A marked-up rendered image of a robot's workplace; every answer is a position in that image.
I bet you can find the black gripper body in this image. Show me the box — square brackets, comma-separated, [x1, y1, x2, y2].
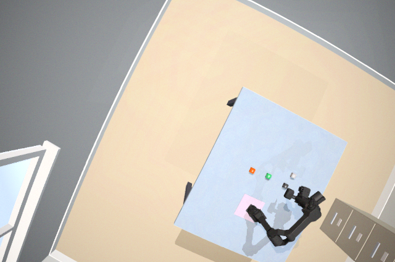
[284, 188, 306, 206]

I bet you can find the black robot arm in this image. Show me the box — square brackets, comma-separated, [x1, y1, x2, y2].
[246, 186, 326, 247]

